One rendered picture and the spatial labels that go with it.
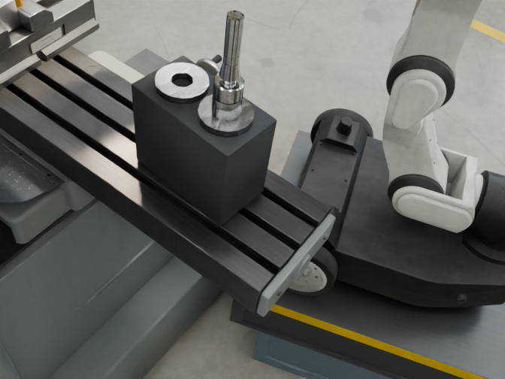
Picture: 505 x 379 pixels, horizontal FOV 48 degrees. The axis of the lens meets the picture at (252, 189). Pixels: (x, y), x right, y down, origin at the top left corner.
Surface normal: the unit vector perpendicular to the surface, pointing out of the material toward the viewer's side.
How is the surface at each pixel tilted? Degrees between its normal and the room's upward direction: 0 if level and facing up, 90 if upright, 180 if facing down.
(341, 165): 0
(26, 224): 90
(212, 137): 0
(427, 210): 90
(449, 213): 90
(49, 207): 90
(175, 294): 0
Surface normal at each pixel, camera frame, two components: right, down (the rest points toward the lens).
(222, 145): 0.11, -0.62
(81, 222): 0.80, 0.52
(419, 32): -0.31, 0.72
